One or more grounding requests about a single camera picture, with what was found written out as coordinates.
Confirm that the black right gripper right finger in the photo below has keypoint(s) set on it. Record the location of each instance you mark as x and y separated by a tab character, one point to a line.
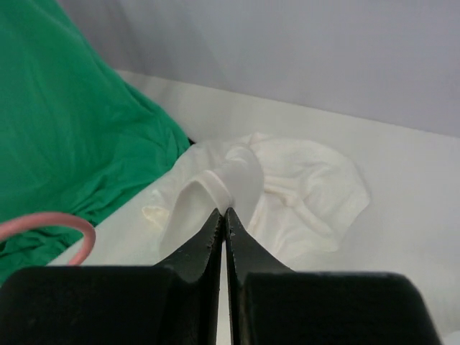
273	304

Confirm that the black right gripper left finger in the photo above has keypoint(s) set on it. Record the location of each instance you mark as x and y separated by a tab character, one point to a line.
172	302

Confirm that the white tank top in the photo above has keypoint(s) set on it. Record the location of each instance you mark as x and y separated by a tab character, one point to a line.
297	198

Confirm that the green tank top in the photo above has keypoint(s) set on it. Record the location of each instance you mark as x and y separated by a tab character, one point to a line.
75	138

